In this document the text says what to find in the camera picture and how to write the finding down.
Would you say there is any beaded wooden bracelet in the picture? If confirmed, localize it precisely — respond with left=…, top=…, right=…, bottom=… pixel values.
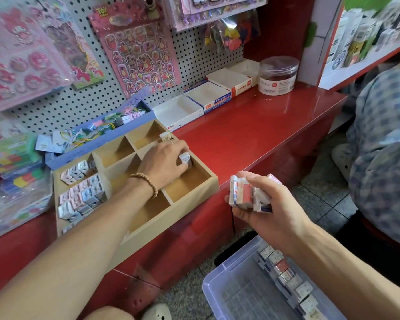
left=129, top=172, right=160, bottom=199

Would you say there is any clear bag of colourful toys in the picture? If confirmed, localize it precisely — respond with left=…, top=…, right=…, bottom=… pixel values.
left=203, top=10, right=261, bottom=54

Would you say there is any blue box of trinkets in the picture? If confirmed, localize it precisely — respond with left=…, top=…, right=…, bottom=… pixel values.
left=35, top=90, right=157, bottom=171

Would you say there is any handful of boxed erasers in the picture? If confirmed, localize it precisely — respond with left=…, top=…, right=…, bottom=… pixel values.
left=228, top=173, right=283, bottom=215

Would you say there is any green edged sticker pack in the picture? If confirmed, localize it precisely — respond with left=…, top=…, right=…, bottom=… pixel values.
left=27, top=0, right=108, bottom=91

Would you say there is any person's left leg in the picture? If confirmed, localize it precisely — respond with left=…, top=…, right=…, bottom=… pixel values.
left=83, top=306, right=136, bottom=320

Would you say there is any white tray box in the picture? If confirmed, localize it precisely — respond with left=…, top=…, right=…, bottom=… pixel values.
left=207, top=58, right=262, bottom=97
left=183, top=81, right=233, bottom=115
left=153, top=94, right=205, bottom=132

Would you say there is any white pegboard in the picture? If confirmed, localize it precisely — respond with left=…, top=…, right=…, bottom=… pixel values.
left=0, top=0, right=264, bottom=140

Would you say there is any red display counter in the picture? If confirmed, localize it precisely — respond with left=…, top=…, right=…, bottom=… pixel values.
left=0, top=82, right=349, bottom=320

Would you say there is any person's left hand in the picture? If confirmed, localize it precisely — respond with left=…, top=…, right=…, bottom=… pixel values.
left=136, top=140, right=191, bottom=192

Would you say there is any black stool red cushion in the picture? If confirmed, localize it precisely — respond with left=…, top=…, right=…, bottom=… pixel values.
left=335, top=210, right=400, bottom=294

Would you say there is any round clear plastic jar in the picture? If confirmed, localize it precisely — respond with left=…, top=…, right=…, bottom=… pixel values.
left=258, top=56, right=300, bottom=96

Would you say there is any white side shelf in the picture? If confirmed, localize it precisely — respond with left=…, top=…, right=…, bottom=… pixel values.
left=296, top=0, right=400, bottom=91

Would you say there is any pink sticker pack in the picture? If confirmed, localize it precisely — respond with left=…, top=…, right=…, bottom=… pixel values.
left=88, top=0, right=183, bottom=99
left=0, top=6, right=74, bottom=112

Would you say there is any person's left cream clog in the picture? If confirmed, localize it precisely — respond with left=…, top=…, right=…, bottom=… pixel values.
left=141, top=303, right=173, bottom=320

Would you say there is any stack of colourful packs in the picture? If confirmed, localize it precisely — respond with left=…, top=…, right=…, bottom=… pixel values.
left=0, top=133, right=48, bottom=194

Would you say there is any clear plastic storage bin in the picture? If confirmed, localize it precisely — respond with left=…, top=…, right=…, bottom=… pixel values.
left=202, top=233, right=348, bottom=320

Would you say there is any wooden compartment tray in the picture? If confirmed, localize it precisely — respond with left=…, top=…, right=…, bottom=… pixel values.
left=52, top=118, right=220, bottom=271

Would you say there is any person's left forearm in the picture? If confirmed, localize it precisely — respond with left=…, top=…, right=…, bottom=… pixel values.
left=0, top=178, right=154, bottom=320

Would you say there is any person's right hand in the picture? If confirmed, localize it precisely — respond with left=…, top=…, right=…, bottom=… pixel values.
left=224, top=171, right=314, bottom=257

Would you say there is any person's right forearm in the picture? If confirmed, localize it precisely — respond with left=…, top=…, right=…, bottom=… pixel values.
left=290, top=220, right=400, bottom=320

